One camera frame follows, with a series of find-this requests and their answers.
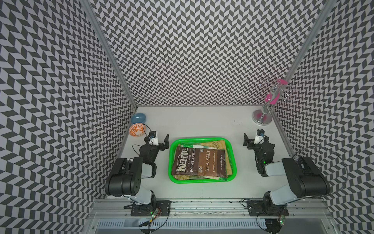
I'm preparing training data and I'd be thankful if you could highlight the green white Chulo chips bag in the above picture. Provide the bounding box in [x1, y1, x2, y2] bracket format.
[179, 144, 215, 149]

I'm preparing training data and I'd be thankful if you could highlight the tan green kettle CHIPS bag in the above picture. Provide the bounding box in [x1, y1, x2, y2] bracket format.
[201, 140, 232, 176]

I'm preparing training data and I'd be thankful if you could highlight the brown Kettle chips bag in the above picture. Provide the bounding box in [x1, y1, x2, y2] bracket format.
[171, 146, 228, 178]

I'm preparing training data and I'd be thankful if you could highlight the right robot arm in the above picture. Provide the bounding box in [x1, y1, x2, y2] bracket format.
[243, 129, 331, 209]

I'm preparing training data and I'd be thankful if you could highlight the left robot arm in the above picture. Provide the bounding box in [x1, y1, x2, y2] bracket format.
[105, 131, 169, 208]

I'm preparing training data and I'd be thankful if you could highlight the green plastic basket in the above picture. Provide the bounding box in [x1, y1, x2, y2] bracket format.
[168, 137, 237, 184]

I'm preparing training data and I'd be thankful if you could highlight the orange patterned bowl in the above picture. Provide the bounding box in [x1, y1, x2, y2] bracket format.
[129, 123, 145, 137]

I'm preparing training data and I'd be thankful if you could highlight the blue bowl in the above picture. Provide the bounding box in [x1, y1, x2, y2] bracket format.
[130, 113, 147, 124]

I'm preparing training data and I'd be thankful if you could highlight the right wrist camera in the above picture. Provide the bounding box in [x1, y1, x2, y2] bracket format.
[254, 129, 265, 144]

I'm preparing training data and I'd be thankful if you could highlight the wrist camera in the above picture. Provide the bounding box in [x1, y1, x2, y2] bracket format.
[148, 131, 159, 146]
[254, 129, 265, 144]

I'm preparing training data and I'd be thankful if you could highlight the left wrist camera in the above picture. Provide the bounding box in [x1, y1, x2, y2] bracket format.
[148, 131, 159, 146]

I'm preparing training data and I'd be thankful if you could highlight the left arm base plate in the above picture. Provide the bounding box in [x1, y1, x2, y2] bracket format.
[131, 200, 171, 217]

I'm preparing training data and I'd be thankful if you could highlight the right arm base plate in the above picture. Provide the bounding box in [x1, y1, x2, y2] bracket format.
[246, 200, 289, 217]

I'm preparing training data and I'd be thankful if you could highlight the aluminium front rail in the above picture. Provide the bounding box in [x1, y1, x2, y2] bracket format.
[88, 199, 333, 219]

